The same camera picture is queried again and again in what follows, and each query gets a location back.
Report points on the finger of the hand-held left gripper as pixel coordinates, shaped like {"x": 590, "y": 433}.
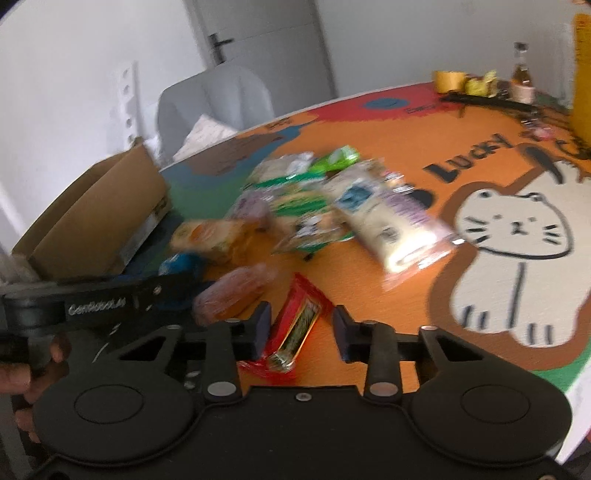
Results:
{"x": 171, "y": 288}

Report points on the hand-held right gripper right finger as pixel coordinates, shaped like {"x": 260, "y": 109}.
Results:
{"x": 342, "y": 330}

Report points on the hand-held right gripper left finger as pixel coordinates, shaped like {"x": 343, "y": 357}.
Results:
{"x": 261, "y": 325}

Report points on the blue snack packet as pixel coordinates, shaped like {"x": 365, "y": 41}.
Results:
{"x": 182, "y": 263}

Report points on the red snack packet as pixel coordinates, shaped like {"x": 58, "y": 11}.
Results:
{"x": 295, "y": 318}

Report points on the brown cardboard box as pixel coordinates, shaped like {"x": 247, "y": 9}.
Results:
{"x": 92, "y": 217}

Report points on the person's left hand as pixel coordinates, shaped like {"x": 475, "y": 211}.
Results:
{"x": 14, "y": 381}

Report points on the colourful printed table mat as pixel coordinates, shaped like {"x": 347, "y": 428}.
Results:
{"x": 369, "y": 295}

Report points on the brown bread packet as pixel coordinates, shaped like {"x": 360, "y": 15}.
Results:
{"x": 231, "y": 290}

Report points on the orange bread packet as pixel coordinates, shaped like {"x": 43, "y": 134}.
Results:
{"x": 203, "y": 237}

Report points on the panda print snack packet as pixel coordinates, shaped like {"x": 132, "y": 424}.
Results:
{"x": 314, "y": 230}

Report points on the purple snack packet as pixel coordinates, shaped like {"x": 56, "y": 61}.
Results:
{"x": 251, "y": 207}

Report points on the green striped snack packet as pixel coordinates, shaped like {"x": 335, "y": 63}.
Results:
{"x": 295, "y": 198}

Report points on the clear purple print packet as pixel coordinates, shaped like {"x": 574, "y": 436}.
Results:
{"x": 418, "y": 207}

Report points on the white dotted pillow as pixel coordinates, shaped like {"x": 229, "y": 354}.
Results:
{"x": 203, "y": 134}

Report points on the white perforated board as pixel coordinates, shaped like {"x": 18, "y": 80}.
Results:
{"x": 125, "y": 92}

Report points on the grey chair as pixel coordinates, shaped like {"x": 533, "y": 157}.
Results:
{"x": 217, "y": 90}

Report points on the yellow tape roll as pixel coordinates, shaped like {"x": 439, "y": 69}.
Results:
{"x": 448, "y": 81}

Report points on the grey door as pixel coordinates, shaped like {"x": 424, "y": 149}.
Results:
{"x": 277, "y": 37}

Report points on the bunch of keys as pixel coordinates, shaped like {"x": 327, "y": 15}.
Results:
{"x": 531, "y": 123}

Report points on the yellow plastic bag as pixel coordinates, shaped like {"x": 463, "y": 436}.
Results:
{"x": 480, "y": 85}

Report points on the small glass bottle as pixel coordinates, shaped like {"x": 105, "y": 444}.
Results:
{"x": 522, "y": 83}

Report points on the large orange juice bottle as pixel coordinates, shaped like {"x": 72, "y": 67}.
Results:
{"x": 582, "y": 92}

